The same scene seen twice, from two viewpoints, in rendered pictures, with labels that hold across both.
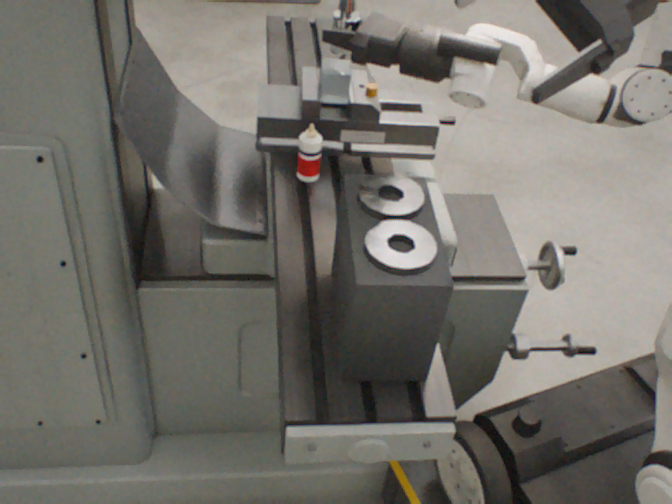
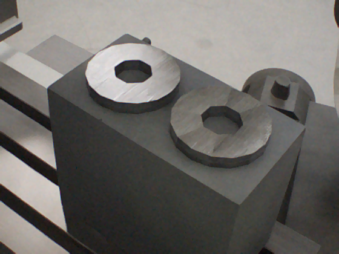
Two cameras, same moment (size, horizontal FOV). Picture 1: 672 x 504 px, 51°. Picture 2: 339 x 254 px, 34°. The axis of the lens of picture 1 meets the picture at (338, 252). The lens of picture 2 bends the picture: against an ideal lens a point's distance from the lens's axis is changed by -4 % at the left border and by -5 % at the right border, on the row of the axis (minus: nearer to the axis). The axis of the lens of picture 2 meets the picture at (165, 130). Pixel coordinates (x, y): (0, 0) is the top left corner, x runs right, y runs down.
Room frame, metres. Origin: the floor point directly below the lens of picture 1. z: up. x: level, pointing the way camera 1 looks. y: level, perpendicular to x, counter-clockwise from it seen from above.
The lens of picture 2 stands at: (0.44, 0.22, 1.46)
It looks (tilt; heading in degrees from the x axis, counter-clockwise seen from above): 45 degrees down; 313
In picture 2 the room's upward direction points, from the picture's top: 4 degrees clockwise
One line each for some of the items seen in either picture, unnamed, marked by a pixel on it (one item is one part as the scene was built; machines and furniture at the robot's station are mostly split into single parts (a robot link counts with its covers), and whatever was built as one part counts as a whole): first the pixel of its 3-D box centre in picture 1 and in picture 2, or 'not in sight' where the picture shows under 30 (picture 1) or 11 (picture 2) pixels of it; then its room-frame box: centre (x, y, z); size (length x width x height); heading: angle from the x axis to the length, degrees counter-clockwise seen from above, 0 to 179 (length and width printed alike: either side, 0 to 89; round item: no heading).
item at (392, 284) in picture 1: (385, 272); (169, 167); (0.70, -0.07, 1.02); 0.22 x 0.12 x 0.20; 9
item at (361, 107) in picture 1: (362, 95); not in sight; (1.20, -0.01, 1.01); 0.12 x 0.06 x 0.04; 8
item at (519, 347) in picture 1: (552, 345); not in sight; (1.08, -0.51, 0.50); 0.22 x 0.06 x 0.06; 100
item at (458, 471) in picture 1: (470, 474); not in sight; (0.73, -0.30, 0.50); 0.20 x 0.05 x 0.20; 29
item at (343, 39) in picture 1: (339, 40); not in sight; (1.10, 0.04, 1.16); 0.06 x 0.02 x 0.03; 75
